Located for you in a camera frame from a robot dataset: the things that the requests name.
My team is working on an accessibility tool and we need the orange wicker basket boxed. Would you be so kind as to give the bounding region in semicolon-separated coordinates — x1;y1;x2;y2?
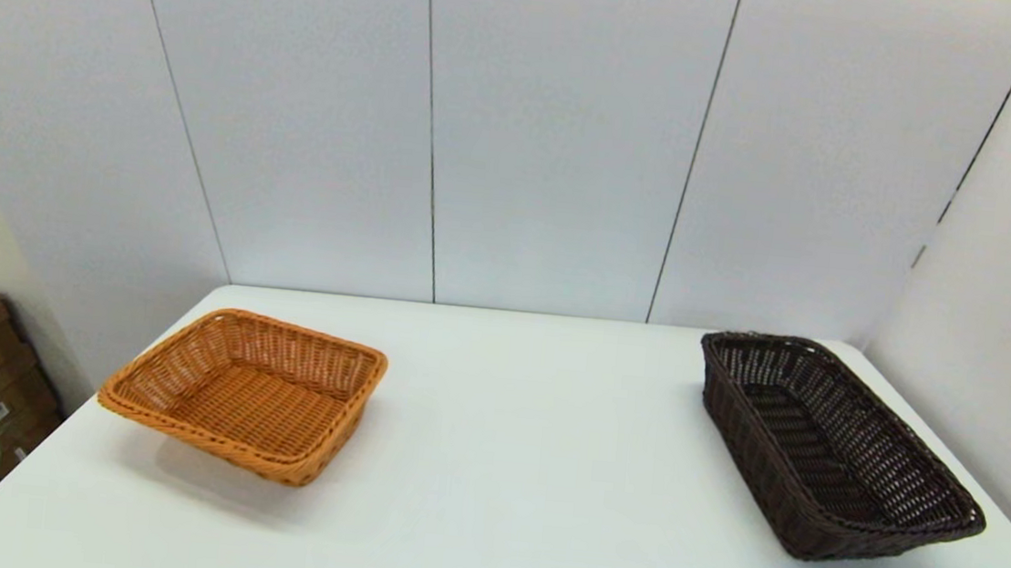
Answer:
91;297;392;494

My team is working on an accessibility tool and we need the dark brown wicker basket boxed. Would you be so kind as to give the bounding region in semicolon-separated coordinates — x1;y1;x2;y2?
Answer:
682;327;1003;568

